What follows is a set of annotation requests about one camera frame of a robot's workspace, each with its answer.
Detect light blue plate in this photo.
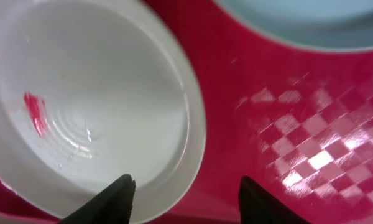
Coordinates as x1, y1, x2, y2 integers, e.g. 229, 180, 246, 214
215, 0, 373, 53

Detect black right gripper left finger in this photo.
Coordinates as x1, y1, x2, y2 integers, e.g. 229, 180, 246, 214
58, 174, 136, 224

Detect red plastic tray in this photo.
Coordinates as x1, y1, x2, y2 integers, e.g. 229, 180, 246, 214
0, 1, 373, 223

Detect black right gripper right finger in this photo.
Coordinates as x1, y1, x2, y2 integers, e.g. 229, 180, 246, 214
238, 176, 310, 224

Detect white plate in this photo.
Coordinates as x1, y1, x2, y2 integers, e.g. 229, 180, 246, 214
0, 0, 206, 223

